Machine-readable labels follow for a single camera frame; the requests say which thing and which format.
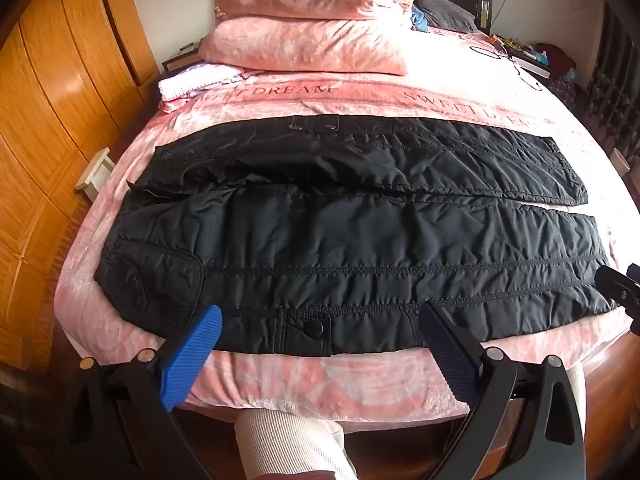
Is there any dark grey pillow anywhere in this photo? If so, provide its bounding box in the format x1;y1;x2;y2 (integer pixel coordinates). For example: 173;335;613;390
412;0;480;35

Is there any bed with pink blanket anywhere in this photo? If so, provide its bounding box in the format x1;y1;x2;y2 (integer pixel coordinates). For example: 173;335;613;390
52;25;633;433

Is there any dark bedside cabinet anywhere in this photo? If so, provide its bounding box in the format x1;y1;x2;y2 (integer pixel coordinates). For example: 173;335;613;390
161;39;201;73

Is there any black cable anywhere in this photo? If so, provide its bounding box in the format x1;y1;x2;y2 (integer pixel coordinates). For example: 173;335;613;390
469;45;543;92

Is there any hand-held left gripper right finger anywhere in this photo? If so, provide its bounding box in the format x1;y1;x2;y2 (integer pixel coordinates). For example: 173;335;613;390
417;301;587;480

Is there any folded white pink cloth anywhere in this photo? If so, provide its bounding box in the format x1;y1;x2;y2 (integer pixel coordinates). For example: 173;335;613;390
158;64;247;102

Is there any cluttered bedside table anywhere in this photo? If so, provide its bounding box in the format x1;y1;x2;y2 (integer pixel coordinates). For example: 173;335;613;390
492;34;581;81

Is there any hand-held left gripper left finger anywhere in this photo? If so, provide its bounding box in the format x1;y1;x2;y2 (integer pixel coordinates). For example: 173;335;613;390
65;304;224;480

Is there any wooden bed frame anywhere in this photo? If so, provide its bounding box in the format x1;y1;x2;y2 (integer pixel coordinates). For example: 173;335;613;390
172;330;640;480

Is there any large pink plush pillow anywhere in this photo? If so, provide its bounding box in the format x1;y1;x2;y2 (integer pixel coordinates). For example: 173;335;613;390
197;15;412;77

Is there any wooden wardrobe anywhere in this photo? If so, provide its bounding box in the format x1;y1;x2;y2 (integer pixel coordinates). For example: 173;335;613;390
0;0;163;376

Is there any white small stool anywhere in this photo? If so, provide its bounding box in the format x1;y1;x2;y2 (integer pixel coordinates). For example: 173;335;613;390
75;147;117;203

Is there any person's leg in white pants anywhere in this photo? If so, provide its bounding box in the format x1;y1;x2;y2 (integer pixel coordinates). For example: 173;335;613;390
234;407;359;480

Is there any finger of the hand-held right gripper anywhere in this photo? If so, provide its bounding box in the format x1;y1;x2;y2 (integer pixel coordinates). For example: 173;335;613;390
595;265;640;333

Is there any black quilted jacket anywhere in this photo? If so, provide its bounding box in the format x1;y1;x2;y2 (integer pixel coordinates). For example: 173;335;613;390
94;114;617;358

